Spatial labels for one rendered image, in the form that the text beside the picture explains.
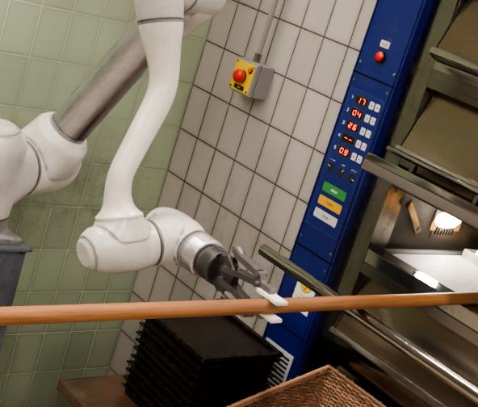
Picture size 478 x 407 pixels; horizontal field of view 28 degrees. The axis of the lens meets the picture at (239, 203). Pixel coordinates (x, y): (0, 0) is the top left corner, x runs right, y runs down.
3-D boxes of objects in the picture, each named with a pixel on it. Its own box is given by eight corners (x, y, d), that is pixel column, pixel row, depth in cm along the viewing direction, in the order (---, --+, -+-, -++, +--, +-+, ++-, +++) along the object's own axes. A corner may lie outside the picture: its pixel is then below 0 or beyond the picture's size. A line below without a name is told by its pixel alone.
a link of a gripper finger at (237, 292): (218, 274, 200) (215, 280, 200) (248, 308, 193) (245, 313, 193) (232, 274, 203) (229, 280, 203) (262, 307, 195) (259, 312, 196)
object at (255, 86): (245, 90, 296) (254, 59, 293) (265, 100, 289) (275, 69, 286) (226, 87, 291) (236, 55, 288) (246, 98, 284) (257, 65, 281)
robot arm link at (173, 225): (210, 267, 215) (161, 277, 207) (171, 238, 225) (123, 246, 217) (216, 223, 211) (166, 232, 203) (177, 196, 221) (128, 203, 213)
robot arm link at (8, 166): (-72, 199, 227) (-52, 111, 222) (-21, 190, 244) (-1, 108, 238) (-19, 225, 222) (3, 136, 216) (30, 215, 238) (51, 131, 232)
